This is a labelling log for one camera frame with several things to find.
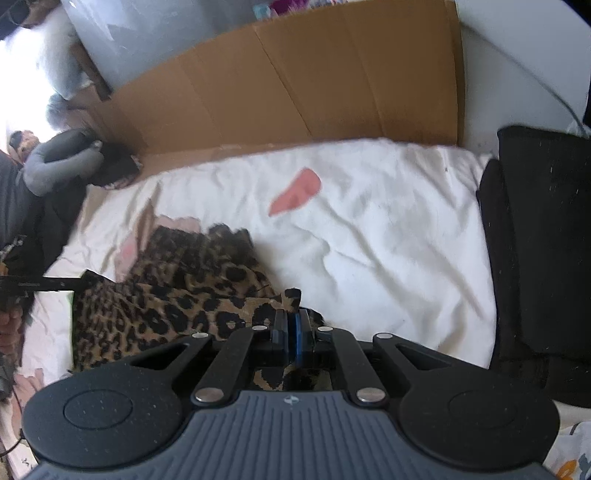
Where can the brown cardboard sheet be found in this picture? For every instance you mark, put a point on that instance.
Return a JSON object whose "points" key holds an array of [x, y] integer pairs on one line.
{"points": [[277, 78]]}

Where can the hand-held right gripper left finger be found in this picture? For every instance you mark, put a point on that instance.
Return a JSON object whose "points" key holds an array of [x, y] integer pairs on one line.
{"points": [[280, 330]]}

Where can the dark grey cloth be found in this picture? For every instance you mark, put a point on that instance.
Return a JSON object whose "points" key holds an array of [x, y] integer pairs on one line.
{"points": [[11, 203]]}

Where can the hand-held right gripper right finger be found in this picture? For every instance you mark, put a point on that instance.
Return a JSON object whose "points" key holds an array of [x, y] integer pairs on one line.
{"points": [[302, 332]]}

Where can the leopard print garment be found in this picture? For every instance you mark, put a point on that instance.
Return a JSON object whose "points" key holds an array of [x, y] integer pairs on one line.
{"points": [[184, 300]]}

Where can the grey panel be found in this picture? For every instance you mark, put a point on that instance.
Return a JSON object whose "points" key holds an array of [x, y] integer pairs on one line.
{"points": [[152, 41]]}

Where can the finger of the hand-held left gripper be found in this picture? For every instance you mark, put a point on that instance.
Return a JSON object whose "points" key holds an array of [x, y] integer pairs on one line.
{"points": [[46, 284]]}

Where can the tan plush toy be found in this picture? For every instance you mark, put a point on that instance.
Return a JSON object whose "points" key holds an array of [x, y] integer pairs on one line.
{"points": [[23, 145]]}

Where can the person's left hand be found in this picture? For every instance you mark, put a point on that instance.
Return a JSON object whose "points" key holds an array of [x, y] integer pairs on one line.
{"points": [[11, 332]]}

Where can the folded black cloth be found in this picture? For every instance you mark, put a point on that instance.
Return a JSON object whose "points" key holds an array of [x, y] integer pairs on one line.
{"points": [[540, 230]]}

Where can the white printed blanket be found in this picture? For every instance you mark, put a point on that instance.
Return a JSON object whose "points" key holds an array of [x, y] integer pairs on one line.
{"points": [[392, 240]]}

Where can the black lace cloth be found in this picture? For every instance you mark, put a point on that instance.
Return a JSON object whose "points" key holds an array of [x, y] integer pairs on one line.
{"points": [[117, 166]]}

